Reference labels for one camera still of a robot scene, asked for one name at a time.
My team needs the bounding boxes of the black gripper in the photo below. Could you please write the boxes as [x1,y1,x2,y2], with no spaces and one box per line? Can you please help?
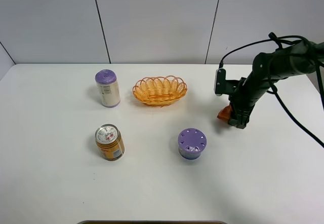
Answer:
[223,77,266,129]

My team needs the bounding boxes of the orange waffle piece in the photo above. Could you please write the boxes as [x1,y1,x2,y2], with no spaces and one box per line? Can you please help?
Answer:
[217,105,242,129]

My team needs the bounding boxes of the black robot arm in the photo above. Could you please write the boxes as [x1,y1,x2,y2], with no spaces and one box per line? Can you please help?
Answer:
[215,40,323,129]

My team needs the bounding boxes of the orange woven plastic basket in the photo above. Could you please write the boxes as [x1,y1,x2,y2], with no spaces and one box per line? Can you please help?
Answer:
[132,76,187,107]

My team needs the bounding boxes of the purple lidded round container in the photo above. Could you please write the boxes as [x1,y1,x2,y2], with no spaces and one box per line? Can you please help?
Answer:
[178,128,207,160]

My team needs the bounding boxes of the gold beverage can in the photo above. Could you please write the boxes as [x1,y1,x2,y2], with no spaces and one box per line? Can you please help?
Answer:
[95,124,125,161]

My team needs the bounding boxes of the purple roll with white label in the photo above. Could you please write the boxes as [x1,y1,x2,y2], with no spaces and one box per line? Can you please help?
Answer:
[95,69,120,108]

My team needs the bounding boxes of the black cable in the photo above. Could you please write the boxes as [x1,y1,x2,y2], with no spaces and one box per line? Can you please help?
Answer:
[219,32,324,148]

